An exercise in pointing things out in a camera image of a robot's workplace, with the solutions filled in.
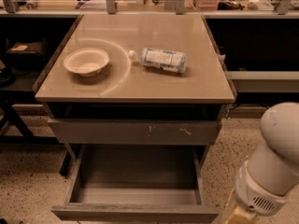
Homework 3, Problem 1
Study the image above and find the grey drawer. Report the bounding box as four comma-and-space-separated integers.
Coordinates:
48, 119, 221, 146
51, 145, 219, 224

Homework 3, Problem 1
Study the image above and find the clear plastic water bottle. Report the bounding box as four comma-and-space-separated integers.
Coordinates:
128, 48, 187, 74

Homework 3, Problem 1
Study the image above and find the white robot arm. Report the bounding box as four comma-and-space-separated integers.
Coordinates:
221, 103, 299, 224

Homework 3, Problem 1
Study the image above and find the grey drawer cabinet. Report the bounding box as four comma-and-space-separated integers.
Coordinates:
32, 13, 237, 170

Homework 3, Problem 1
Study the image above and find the black stand left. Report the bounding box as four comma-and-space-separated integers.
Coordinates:
0, 37, 58, 144

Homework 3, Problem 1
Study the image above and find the grey top drawer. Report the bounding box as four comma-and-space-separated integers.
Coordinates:
48, 119, 221, 146

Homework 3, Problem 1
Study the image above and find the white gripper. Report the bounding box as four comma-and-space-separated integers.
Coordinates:
222, 161, 288, 224

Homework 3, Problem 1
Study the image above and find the white paper bowl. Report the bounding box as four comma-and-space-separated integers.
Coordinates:
64, 48, 110, 77

